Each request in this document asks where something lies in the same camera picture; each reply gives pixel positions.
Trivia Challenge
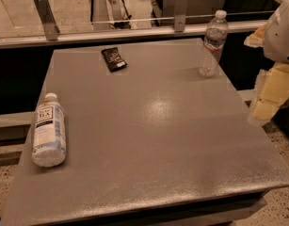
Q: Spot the metal rail bracket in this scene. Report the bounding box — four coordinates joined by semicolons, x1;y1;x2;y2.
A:
33;0;60;40
174;0;188;32

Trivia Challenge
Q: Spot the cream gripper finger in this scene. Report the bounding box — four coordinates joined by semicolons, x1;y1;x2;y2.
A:
244;24;266;48
248;63;289;125

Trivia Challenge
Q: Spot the right metal rail bracket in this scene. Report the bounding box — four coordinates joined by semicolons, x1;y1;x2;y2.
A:
174;0;188;32

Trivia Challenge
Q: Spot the left metal rail bracket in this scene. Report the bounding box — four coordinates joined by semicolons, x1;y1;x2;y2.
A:
33;0;60;40

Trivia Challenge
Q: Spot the horizontal metal rail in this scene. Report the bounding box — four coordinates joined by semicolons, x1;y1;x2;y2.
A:
0;19;269;50

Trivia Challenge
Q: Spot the black rxbar chocolate wrapper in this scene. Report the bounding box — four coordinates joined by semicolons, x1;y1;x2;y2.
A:
102;47;127;73

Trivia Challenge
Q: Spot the blue labelled tea bottle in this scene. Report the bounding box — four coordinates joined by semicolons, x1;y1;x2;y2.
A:
32;92;67;168

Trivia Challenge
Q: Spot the clear plastic water bottle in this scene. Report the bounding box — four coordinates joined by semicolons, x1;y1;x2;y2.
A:
199;10;229;77

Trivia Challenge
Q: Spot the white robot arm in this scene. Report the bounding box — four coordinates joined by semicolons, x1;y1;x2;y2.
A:
244;0;289;126

